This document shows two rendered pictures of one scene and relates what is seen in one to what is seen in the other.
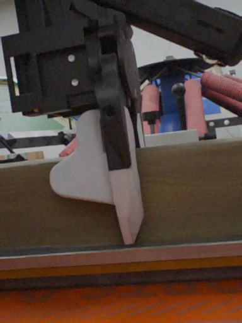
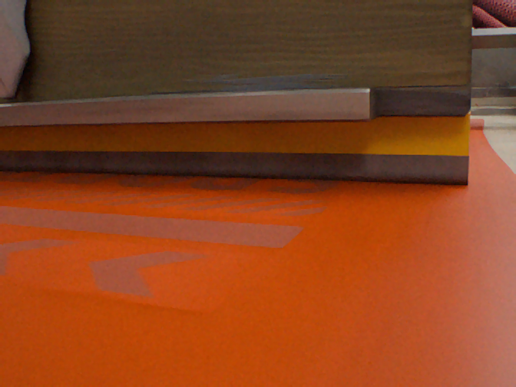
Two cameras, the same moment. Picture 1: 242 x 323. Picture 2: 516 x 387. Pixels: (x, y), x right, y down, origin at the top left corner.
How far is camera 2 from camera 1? 0.18 m
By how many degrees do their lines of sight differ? 15
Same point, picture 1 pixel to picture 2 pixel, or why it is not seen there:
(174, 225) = (75, 74)
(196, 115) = not seen: hidden behind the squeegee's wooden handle
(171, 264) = (87, 143)
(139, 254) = (14, 114)
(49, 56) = not seen: outside the picture
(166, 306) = (18, 191)
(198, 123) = not seen: hidden behind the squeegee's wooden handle
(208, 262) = (136, 143)
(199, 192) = (107, 15)
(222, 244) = (117, 101)
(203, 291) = (103, 182)
